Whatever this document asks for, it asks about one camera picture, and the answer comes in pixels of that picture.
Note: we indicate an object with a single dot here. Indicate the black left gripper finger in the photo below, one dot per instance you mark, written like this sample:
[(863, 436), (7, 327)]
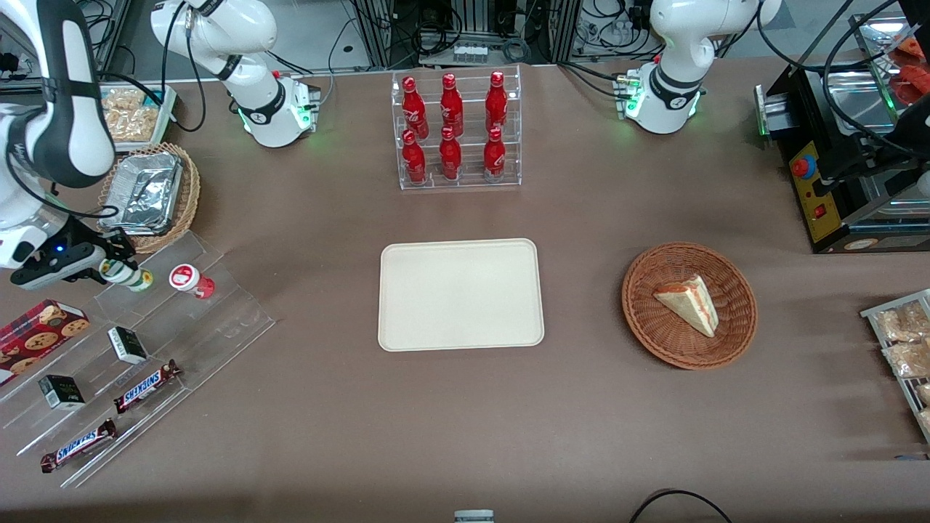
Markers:
[(875, 156), (843, 183)]

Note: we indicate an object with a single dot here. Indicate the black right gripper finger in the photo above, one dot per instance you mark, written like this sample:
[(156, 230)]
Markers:
[(116, 245), (107, 278)]

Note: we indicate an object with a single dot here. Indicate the green gum bottle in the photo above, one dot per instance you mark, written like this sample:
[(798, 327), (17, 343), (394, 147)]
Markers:
[(134, 278)]

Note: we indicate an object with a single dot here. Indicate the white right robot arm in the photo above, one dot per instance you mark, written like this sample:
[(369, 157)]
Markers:
[(91, 138)]

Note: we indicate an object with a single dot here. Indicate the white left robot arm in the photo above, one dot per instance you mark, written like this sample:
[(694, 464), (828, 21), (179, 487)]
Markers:
[(676, 58)]

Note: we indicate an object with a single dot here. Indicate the cream plastic tray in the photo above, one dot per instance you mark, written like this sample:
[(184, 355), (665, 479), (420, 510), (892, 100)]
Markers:
[(461, 294)]

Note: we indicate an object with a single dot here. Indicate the black yellow food warmer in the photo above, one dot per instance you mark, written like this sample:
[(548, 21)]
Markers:
[(817, 211)]

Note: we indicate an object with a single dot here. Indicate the red packaged food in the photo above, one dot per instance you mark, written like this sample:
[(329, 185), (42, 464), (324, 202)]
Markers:
[(912, 83), (912, 49)]

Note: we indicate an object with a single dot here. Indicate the aluminium foil container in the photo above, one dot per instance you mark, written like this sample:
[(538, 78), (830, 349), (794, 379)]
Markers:
[(142, 192)]

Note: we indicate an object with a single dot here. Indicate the red cookie box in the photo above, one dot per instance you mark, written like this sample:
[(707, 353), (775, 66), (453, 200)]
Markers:
[(36, 334)]

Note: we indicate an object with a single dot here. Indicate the small black box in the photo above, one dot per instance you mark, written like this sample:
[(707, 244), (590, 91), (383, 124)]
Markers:
[(62, 392), (128, 346)]

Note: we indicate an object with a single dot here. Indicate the red-white yogurt cup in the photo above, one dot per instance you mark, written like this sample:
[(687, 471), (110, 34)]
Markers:
[(187, 278)]

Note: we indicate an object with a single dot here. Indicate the oval light wicker basket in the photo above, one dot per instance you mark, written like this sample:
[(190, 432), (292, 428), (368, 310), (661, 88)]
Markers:
[(190, 189)]

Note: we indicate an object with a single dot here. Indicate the Snickers bar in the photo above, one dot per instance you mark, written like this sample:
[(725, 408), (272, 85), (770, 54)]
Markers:
[(76, 446), (145, 386)]

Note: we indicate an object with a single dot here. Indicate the clear acrylic stepped stand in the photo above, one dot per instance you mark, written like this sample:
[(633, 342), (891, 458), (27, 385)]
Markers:
[(218, 319)]

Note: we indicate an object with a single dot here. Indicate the bag of beige snacks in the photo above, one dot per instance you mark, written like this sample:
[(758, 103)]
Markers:
[(131, 116)]

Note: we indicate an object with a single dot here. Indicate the white snack container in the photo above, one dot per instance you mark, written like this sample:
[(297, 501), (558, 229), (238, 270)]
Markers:
[(167, 109)]

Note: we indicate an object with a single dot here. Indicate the clear bag of rice snacks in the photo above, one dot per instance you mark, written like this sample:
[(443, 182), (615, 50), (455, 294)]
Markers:
[(901, 323), (924, 394), (926, 421), (908, 359)]

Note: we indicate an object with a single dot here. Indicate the wrapped triangle sandwich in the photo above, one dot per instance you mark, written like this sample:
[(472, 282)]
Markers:
[(690, 301)]

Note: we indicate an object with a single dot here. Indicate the round brown wicker basket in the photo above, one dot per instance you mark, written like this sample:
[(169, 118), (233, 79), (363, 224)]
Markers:
[(654, 341)]

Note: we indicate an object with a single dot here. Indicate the blue strip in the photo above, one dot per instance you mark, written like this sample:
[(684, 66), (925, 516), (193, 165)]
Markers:
[(910, 457)]

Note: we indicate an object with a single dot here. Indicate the red cola bottle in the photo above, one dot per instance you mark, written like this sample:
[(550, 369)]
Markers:
[(451, 107), (496, 102), (415, 109), (450, 156), (494, 156), (413, 160)]

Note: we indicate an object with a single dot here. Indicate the clear acrylic bottle rack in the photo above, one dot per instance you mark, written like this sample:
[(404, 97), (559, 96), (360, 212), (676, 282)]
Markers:
[(468, 181)]

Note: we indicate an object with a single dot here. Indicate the grey white device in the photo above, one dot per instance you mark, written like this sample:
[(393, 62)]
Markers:
[(474, 516)]

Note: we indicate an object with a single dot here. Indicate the aluminium frame rack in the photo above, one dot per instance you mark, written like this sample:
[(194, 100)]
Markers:
[(465, 22)]

